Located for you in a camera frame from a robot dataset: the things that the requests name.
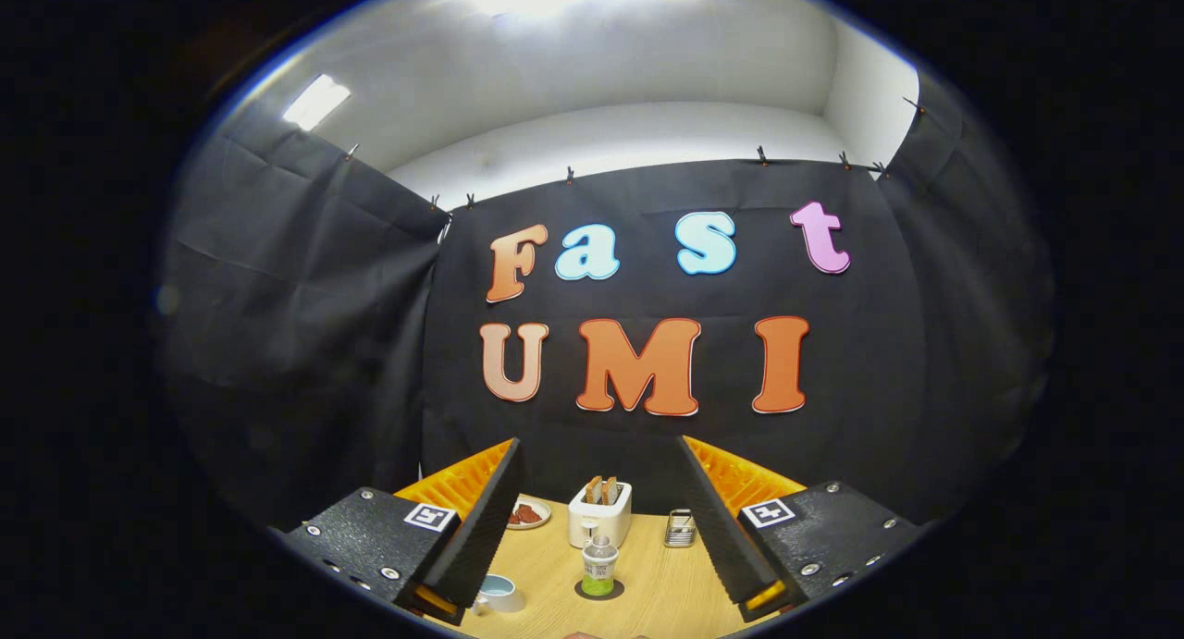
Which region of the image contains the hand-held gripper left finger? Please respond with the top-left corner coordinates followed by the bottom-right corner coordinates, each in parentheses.
top-left (282, 437), bottom-right (524, 626)

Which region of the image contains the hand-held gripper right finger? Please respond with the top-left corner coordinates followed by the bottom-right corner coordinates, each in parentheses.
top-left (675, 435), bottom-right (926, 624)

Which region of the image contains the white cup blue inside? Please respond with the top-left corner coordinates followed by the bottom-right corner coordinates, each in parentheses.
top-left (472, 574), bottom-right (526, 615)

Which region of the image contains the clear juice bottle white label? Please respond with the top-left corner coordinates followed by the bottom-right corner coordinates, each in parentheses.
top-left (581, 535), bottom-right (619, 596)

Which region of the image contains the wooden table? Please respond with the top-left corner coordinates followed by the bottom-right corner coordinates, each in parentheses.
top-left (444, 496), bottom-right (773, 639)

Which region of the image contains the white toaster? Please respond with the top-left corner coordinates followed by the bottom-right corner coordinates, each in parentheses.
top-left (568, 480), bottom-right (634, 549)

